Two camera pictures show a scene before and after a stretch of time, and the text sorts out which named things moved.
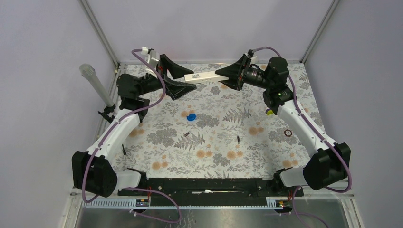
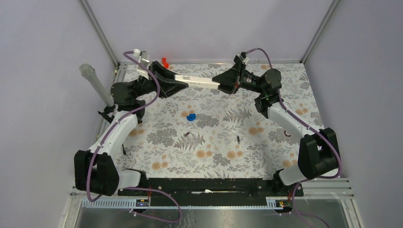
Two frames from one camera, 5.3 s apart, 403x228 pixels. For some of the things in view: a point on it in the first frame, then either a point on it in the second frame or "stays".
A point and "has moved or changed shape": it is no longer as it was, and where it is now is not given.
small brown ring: x=286 y=135 stays
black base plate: x=212 y=192 stays
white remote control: x=204 y=77 has moved or changed shape
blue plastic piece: x=191 y=117 stays
